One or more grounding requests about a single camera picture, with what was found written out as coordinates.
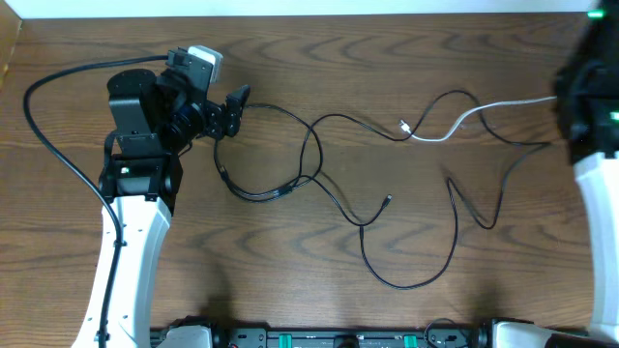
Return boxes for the cardboard box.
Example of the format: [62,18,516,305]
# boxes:
[0,0,22,85]

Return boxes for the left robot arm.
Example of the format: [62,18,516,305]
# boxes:
[74,45,251,347]

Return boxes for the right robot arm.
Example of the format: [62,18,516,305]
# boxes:
[554,0,618,344]

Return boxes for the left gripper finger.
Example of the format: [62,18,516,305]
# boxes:
[225,85,251,114]
[223,108,243,137]

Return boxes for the long black usb cable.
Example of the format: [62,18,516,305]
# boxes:
[298,89,552,291]

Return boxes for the white usb cable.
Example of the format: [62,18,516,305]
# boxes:
[398,95,560,143]

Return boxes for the short black usb cable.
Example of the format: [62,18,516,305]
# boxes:
[212,102,394,228]

